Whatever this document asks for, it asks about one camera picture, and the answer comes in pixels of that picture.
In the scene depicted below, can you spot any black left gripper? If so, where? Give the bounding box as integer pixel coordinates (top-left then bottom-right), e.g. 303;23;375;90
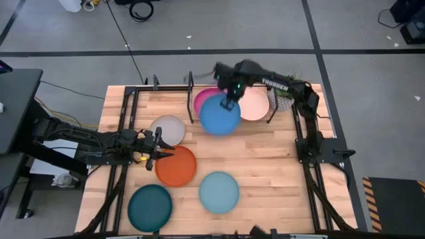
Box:
134;127;176;171

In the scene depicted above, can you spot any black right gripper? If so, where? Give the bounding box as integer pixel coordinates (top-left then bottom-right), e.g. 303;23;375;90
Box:
214;62;248;112

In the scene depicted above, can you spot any orange plate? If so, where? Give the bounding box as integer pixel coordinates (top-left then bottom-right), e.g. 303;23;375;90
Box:
155;145;197;188

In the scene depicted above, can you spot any beige plate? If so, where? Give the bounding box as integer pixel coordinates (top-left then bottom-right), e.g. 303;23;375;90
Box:
149;114;187;147

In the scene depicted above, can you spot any peach plate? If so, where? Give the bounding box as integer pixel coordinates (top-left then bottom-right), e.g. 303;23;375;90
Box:
237;86;270;121

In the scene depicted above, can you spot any pink plate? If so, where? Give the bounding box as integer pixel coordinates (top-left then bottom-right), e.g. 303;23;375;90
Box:
193;86;228;117

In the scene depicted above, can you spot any white patterned plant pot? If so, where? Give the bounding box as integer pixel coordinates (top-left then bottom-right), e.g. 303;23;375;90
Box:
268;86;295;112

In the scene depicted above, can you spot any dark teal plate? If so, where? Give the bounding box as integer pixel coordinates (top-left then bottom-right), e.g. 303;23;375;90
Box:
127;184;173;233

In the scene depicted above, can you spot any light blue plate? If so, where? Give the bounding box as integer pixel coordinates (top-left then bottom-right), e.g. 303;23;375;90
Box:
198;171;240;214

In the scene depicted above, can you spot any clear plastic bag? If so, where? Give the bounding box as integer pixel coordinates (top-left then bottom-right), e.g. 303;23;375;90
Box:
52;172;81;189

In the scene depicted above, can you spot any white sheet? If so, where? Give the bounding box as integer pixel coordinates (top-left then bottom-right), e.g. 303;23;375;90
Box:
29;138;79;177

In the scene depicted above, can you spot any black desk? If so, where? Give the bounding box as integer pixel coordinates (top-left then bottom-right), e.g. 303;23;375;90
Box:
0;68;44;220

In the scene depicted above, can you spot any white container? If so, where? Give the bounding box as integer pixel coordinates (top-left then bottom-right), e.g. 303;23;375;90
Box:
58;0;82;13

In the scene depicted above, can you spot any black hazard-striped mat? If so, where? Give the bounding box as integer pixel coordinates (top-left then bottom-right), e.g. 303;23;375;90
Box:
361;176;425;233

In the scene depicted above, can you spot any black equipment case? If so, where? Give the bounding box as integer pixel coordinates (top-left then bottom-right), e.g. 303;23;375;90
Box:
388;0;425;46

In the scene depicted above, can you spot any black wire dish rack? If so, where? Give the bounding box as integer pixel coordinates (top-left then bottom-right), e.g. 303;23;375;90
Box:
186;70;279;124

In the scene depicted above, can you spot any black aluminium table frame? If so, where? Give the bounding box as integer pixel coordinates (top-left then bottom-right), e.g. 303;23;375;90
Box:
79;74;358;239

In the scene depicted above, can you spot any yellow floor cable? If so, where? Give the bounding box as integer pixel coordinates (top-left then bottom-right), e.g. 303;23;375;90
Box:
34;96;100;129

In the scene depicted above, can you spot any thin black floor cable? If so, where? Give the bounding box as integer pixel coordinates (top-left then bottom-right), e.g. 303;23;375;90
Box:
39;80;106;100

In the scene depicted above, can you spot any thick black floor cable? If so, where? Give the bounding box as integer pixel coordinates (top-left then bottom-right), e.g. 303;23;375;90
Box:
105;0;146;84

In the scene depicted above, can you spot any black cable coil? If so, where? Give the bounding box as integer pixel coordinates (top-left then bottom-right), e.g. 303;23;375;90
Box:
128;0;155;23

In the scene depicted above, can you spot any white plug cable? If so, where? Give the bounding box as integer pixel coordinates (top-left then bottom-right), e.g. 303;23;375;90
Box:
82;0;101;11

